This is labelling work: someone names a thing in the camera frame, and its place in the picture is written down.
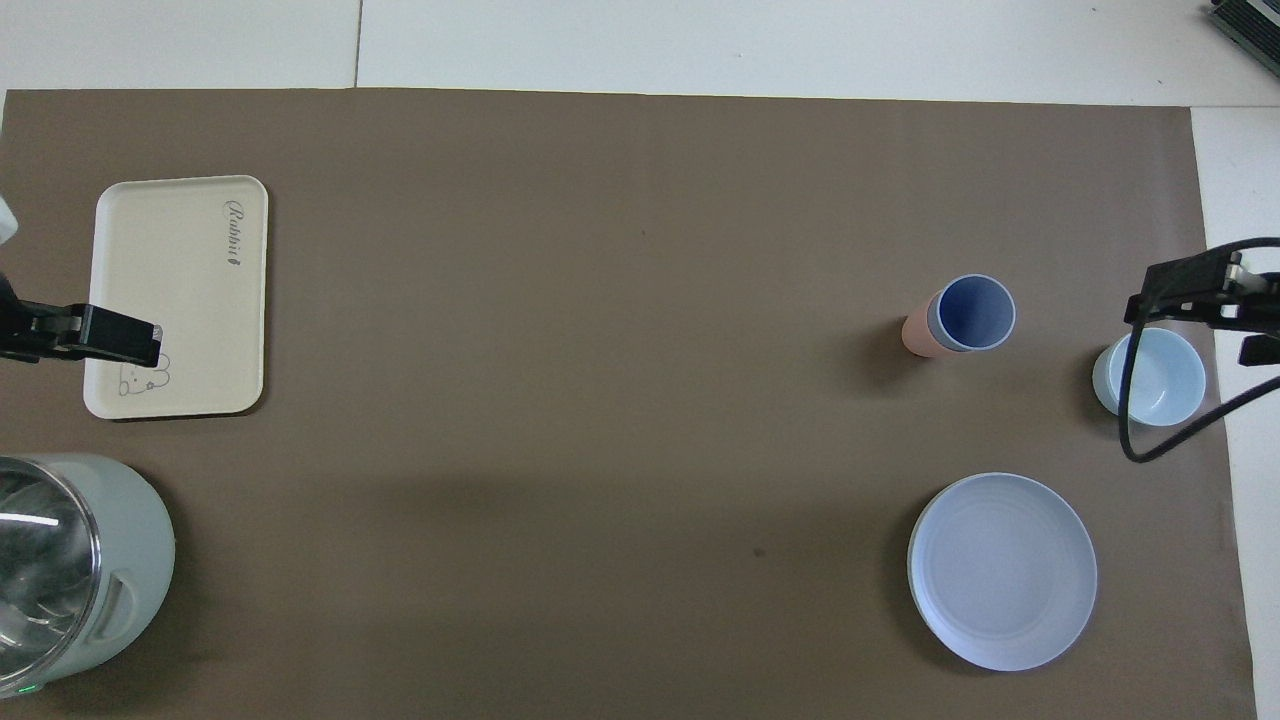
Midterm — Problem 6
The brown paper table mat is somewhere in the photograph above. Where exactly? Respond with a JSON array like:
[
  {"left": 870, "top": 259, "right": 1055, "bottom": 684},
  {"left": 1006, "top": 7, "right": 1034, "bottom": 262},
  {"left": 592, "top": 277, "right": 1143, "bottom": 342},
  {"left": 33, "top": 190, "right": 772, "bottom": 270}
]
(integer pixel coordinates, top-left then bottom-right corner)
[{"left": 0, "top": 88, "right": 1259, "bottom": 720}]

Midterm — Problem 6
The blue plastic cup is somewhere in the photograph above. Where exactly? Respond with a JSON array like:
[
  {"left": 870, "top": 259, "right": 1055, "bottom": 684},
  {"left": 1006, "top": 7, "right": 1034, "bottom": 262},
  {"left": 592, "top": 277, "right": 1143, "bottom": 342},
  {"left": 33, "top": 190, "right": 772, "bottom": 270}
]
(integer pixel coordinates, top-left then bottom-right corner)
[{"left": 927, "top": 274, "right": 1017, "bottom": 354}]

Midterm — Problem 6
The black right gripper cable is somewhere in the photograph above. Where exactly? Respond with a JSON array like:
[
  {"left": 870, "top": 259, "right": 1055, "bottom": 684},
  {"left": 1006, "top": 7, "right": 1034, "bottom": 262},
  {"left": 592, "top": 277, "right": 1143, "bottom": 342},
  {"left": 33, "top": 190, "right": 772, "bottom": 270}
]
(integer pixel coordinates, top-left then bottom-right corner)
[{"left": 1118, "top": 237, "right": 1280, "bottom": 463}]

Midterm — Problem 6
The grey ribbed device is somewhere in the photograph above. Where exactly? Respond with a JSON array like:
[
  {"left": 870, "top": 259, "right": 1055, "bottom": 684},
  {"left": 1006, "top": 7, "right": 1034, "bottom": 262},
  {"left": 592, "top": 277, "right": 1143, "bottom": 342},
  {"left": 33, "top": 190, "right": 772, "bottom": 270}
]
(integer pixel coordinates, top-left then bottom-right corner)
[{"left": 1205, "top": 0, "right": 1280, "bottom": 56}]

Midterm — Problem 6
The pink plastic cup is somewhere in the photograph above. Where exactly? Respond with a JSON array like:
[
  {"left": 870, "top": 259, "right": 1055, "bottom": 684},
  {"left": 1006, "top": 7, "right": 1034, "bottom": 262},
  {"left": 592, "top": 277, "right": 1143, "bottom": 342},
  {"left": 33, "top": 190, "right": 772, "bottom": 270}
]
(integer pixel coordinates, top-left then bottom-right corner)
[{"left": 902, "top": 290, "right": 951, "bottom": 359}]

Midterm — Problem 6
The pale green electric pot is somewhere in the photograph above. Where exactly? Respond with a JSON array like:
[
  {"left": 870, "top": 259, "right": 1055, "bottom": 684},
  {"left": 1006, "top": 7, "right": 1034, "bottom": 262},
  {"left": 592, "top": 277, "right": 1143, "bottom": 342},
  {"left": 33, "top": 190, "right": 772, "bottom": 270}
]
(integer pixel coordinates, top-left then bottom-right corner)
[{"left": 0, "top": 453, "right": 177, "bottom": 698}]

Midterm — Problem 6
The light blue bowl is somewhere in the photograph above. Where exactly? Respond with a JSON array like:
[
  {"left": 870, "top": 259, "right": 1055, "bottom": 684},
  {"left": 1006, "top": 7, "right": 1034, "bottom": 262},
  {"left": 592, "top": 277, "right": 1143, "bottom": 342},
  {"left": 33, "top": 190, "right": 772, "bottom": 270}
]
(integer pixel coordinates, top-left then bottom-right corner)
[{"left": 1092, "top": 327, "right": 1207, "bottom": 428}]

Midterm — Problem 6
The lavender blue plate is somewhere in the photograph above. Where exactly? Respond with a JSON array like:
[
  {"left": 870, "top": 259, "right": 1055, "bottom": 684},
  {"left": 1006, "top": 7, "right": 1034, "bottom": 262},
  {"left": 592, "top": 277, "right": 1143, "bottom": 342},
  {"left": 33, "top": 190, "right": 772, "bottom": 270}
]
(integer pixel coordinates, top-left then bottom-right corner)
[{"left": 907, "top": 472, "right": 1099, "bottom": 672}]

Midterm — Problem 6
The cream rabbit print tray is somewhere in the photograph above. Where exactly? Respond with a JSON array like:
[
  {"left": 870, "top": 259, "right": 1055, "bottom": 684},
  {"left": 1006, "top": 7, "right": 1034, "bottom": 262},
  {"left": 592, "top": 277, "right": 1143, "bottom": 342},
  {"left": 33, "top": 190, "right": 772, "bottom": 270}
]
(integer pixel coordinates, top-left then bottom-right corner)
[{"left": 83, "top": 175, "right": 270, "bottom": 420}]

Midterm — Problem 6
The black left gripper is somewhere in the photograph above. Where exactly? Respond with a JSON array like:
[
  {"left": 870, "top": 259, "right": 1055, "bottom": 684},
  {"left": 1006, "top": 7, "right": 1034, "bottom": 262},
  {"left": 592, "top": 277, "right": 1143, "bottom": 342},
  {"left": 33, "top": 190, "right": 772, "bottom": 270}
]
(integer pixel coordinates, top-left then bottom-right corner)
[{"left": 0, "top": 268, "right": 163, "bottom": 368}]

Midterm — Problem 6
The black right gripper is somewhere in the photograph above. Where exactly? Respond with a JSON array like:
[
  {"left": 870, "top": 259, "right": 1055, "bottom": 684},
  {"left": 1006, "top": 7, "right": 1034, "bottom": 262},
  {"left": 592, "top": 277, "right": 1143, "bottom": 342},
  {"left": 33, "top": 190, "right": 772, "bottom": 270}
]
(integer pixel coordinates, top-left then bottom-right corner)
[{"left": 1125, "top": 250, "right": 1280, "bottom": 366}]

